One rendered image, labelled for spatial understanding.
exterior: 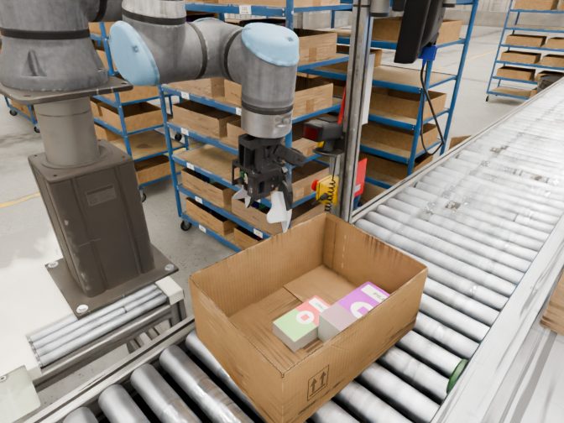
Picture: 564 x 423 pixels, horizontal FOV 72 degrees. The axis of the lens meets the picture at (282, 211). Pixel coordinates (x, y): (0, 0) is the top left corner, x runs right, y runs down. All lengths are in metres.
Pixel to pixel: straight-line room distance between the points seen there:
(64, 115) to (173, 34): 0.36
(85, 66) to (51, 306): 0.56
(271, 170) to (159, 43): 0.27
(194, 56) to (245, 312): 0.56
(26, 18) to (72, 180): 0.30
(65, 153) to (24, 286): 0.41
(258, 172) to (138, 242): 0.43
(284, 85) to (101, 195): 0.49
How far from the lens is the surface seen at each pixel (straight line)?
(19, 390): 0.94
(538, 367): 0.79
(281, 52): 0.63
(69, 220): 0.94
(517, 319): 0.84
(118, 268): 1.04
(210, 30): 0.70
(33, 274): 1.23
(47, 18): 0.86
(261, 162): 0.70
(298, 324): 0.85
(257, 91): 0.64
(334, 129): 1.09
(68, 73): 0.86
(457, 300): 1.06
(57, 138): 0.93
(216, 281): 0.83
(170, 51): 0.64
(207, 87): 1.95
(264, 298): 0.96
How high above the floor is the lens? 1.41
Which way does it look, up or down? 31 degrees down
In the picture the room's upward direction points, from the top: straight up
